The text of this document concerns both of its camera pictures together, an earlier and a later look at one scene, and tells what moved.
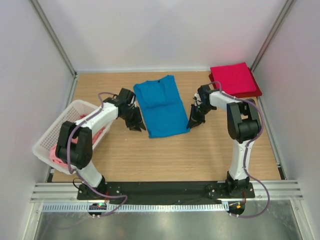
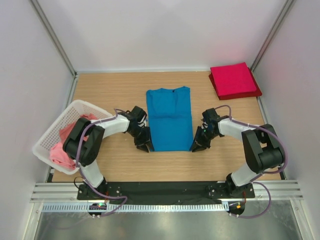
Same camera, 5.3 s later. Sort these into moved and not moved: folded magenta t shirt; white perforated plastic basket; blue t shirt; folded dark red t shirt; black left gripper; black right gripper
Moved: black right gripper; black left gripper; blue t shirt
Not moved: folded magenta t shirt; folded dark red t shirt; white perforated plastic basket
